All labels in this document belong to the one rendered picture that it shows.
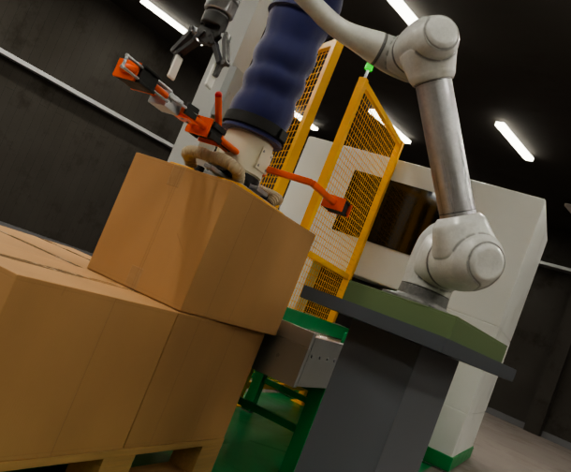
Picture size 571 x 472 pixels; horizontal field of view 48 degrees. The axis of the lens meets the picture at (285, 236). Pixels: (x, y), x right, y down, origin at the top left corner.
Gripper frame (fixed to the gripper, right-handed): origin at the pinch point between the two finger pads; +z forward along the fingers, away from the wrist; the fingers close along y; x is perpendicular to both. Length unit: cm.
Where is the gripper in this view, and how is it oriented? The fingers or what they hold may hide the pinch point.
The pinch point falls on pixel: (190, 79)
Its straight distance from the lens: 188.0
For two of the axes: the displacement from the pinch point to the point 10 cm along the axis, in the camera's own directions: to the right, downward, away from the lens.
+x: -3.9, -2.4, -8.9
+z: -3.7, 9.2, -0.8
